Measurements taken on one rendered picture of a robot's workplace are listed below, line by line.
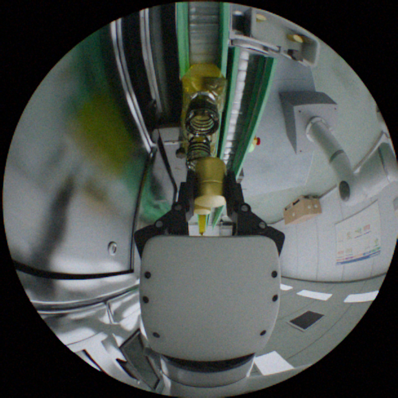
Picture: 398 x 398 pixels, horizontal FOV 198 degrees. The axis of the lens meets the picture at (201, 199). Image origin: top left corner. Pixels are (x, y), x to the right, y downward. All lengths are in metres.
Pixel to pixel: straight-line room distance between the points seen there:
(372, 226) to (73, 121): 3.80
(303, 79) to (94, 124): 0.62
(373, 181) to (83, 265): 0.51
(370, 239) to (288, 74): 3.54
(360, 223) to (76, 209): 3.87
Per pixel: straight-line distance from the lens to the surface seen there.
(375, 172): 0.37
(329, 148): 0.48
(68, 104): 0.16
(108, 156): 0.20
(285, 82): 0.57
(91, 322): 0.21
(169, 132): 0.47
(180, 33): 0.28
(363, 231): 3.75
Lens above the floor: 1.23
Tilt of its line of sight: 22 degrees down
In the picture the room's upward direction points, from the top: 178 degrees counter-clockwise
